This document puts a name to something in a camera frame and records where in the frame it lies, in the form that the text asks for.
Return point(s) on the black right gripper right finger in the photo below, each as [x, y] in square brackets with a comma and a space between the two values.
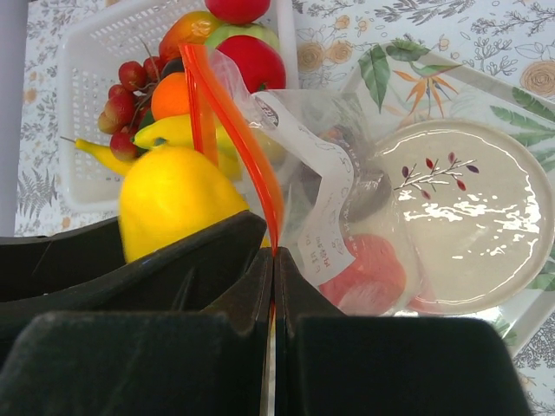
[329, 363]

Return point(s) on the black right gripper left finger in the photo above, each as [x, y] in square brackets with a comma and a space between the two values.
[211, 362]

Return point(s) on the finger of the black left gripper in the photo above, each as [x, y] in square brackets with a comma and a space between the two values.
[85, 270]

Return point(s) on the yellow mango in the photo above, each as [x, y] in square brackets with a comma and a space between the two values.
[170, 193]

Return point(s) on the clear zip top bag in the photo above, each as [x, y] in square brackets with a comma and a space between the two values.
[307, 166]

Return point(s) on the red apple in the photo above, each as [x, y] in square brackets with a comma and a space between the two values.
[260, 65]

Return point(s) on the red cherries cluster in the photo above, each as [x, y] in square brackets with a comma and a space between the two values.
[128, 105]

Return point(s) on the orange fruit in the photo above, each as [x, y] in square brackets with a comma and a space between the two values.
[170, 97]

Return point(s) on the white plastic fruit basket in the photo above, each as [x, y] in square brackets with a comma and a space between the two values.
[89, 56]

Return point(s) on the pink white plate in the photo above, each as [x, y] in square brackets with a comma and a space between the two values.
[478, 207]

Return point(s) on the dark purple fruit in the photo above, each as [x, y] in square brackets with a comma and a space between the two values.
[173, 66]

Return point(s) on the orange red mango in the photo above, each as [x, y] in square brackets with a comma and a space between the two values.
[193, 27]

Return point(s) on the green fruit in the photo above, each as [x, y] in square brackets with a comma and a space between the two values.
[255, 30]

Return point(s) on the leaf pattern tray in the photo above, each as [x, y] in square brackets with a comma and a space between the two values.
[399, 84]

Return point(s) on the red pomegranate on basket rim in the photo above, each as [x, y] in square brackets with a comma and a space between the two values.
[238, 11]

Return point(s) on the floral tablecloth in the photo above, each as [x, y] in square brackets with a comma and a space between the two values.
[513, 40]

